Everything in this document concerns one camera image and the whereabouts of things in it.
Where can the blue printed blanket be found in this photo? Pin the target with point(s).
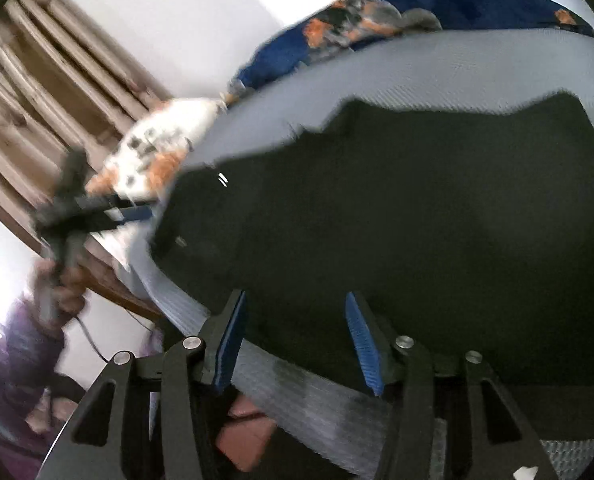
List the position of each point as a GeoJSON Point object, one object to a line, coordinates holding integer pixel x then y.
{"type": "Point", "coordinates": [452, 5]}

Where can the grey mesh mattress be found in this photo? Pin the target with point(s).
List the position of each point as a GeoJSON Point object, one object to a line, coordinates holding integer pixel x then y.
{"type": "Point", "coordinates": [427, 60]}

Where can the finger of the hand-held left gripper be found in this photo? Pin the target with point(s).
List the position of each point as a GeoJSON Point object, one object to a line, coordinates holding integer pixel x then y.
{"type": "Point", "coordinates": [134, 215]}
{"type": "Point", "coordinates": [122, 202]}

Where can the person's left forearm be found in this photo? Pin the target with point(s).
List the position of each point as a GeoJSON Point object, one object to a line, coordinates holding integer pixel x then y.
{"type": "Point", "coordinates": [22, 355]}

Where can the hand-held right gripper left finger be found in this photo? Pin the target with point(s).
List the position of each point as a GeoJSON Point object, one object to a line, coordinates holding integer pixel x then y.
{"type": "Point", "coordinates": [232, 340]}

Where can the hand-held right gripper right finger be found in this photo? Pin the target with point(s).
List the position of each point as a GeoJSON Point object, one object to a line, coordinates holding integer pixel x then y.
{"type": "Point", "coordinates": [362, 340]}

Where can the black pants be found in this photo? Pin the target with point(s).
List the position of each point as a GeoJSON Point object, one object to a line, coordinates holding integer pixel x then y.
{"type": "Point", "coordinates": [377, 210]}

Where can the white orange floral pillow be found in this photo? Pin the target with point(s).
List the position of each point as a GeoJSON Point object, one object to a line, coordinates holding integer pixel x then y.
{"type": "Point", "coordinates": [167, 125]}

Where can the person's left hand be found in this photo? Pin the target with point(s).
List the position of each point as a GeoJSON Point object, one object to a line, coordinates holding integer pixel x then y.
{"type": "Point", "coordinates": [72, 300]}

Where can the wooden slatted headboard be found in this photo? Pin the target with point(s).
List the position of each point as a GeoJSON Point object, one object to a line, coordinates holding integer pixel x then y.
{"type": "Point", "coordinates": [27, 85]}

